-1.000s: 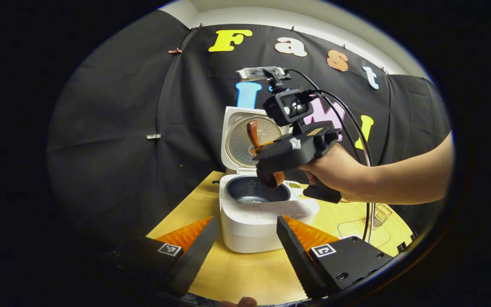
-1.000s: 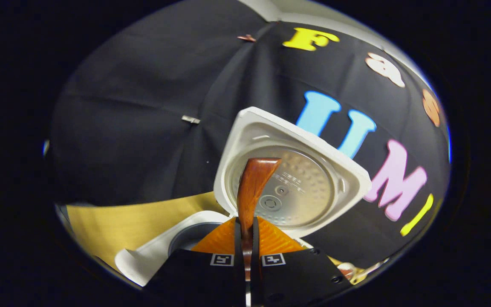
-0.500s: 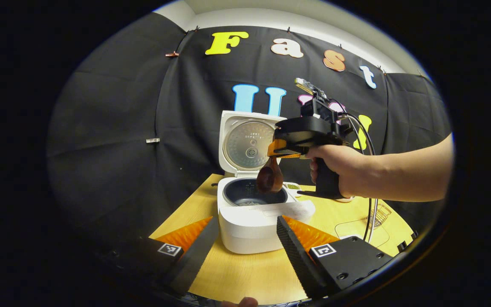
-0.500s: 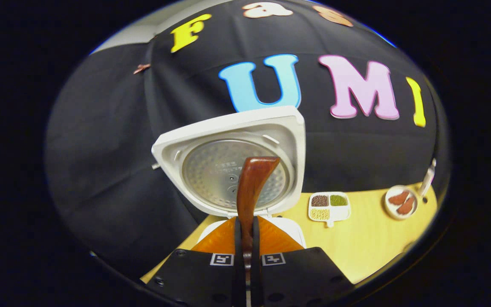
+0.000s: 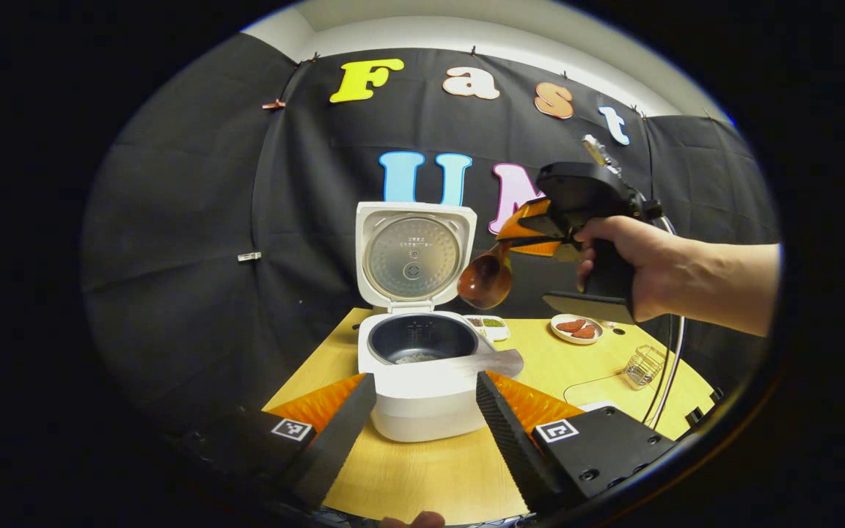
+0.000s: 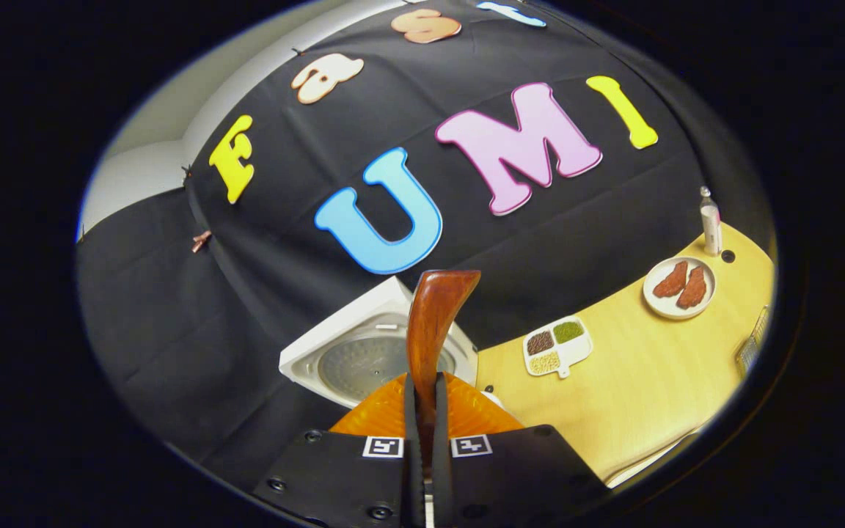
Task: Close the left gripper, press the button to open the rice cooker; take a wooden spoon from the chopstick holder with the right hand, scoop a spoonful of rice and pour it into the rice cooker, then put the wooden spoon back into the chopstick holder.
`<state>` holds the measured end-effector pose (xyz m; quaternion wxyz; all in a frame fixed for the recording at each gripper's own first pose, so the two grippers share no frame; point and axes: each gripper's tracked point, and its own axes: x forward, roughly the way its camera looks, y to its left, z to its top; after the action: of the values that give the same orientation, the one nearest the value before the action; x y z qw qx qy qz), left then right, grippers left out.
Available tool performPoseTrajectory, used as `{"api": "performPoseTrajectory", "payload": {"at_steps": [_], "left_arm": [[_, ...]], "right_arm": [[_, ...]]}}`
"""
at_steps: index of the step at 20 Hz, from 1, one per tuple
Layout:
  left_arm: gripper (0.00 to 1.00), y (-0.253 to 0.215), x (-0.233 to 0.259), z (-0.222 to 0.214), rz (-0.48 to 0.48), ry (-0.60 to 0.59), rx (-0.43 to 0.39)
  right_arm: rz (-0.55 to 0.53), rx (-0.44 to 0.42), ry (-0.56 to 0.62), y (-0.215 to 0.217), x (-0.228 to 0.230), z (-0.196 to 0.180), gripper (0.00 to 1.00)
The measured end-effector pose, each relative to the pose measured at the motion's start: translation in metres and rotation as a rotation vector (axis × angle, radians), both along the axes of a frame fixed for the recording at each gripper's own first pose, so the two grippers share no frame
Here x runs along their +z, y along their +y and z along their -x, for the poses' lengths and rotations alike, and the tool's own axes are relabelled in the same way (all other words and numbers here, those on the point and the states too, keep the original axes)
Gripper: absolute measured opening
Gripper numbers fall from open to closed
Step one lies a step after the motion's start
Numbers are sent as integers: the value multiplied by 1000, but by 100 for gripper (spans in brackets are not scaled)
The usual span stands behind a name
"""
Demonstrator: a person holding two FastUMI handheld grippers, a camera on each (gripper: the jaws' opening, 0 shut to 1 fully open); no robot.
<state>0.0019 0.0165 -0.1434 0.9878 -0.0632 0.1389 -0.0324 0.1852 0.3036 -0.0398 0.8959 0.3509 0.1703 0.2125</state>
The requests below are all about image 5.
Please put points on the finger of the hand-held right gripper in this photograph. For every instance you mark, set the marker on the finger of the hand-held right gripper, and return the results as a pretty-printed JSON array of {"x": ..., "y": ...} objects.
[
  {"x": 540, "y": 248},
  {"x": 525, "y": 220}
]

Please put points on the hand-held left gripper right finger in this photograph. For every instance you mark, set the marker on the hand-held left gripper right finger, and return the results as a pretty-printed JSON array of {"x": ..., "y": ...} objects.
[{"x": 518, "y": 447}]

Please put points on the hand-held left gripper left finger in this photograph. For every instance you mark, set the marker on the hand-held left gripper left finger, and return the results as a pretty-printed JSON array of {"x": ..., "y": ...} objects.
[{"x": 331, "y": 447}]

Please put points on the brown wooden spoon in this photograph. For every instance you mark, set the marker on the brown wooden spoon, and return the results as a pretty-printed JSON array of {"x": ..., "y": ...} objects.
[{"x": 485, "y": 282}]

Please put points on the white rice cooker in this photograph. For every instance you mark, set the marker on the white rice cooker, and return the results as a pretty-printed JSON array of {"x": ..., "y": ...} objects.
[{"x": 422, "y": 411}]

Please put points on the pile of white rice grains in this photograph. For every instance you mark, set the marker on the pile of white rice grains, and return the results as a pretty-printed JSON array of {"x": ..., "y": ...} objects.
[{"x": 416, "y": 358}]

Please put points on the red meat piece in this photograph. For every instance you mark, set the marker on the red meat piece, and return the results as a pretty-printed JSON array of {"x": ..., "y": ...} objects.
[
  {"x": 584, "y": 332},
  {"x": 571, "y": 325}
]

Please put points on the round white plate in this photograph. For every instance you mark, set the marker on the round white plate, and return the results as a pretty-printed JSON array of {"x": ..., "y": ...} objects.
[{"x": 559, "y": 336}]

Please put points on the white divided dish of beans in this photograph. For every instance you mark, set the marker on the white divided dish of beans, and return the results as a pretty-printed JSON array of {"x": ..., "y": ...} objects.
[{"x": 494, "y": 328}]

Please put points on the silver cloth clip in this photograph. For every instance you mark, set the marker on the silver cloth clip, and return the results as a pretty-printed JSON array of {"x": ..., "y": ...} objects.
[{"x": 249, "y": 257}]

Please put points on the copper cloth clip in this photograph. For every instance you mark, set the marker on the copper cloth clip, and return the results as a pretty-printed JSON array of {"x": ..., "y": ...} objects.
[{"x": 273, "y": 105}]

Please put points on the black backdrop cloth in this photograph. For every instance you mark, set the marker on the black backdrop cloth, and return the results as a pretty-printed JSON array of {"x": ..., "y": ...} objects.
[{"x": 173, "y": 220}]

